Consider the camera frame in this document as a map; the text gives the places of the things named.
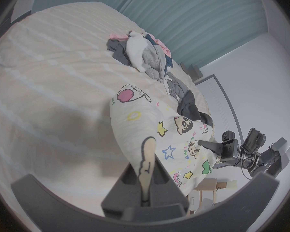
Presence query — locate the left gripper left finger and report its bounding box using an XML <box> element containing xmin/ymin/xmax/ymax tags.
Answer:
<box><xmin>101</xmin><ymin>164</ymin><xmax>142</xmax><ymax>215</ymax></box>

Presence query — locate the bed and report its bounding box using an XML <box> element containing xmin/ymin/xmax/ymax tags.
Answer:
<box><xmin>0</xmin><ymin>1</ymin><xmax>243</xmax><ymax>223</ymax></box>

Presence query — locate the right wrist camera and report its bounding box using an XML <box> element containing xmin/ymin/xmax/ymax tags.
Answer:
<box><xmin>222</xmin><ymin>131</ymin><xmax>236</xmax><ymax>142</ymax></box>

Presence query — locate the black garment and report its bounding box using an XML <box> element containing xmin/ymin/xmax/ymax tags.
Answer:
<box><xmin>177</xmin><ymin>91</ymin><xmax>213</xmax><ymax>127</ymax></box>

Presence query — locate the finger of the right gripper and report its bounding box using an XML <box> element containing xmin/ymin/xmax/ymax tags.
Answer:
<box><xmin>198</xmin><ymin>140</ymin><xmax>224</xmax><ymax>155</ymax></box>

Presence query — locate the grey bedside table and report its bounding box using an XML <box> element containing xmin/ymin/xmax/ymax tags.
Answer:
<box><xmin>180</xmin><ymin>62</ymin><xmax>203</xmax><ymax>82</ymax></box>

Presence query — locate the white printed pyjama top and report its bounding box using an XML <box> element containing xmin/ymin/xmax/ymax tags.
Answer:
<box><xmin>109</xmin><ymin>84</ymin><xmax>215</xmax><ymax>206</ymax></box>

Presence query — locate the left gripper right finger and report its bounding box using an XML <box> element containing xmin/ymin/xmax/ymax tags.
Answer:
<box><xmin>150</xmin><ymin>153</ymin><xmax>190</xmax><ymax>215</ymax></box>

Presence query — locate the grey garment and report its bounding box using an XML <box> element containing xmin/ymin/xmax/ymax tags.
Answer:
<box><xmin>164</xmin><ymin>72</ymin><xmax>196</xmax><ymax>102</ymax></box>

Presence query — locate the pale wooden small table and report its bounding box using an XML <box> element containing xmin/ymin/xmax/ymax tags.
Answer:
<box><xmin>187</xmin><ymin>178</ymin><xmax>238</xmax><ymax>216</ymax></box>

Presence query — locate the pile of clothes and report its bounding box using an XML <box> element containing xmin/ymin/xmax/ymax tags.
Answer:
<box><xmin>106</xmin><ymin>30</ymin><xmax>175</xmax><ymax>82</ymax></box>

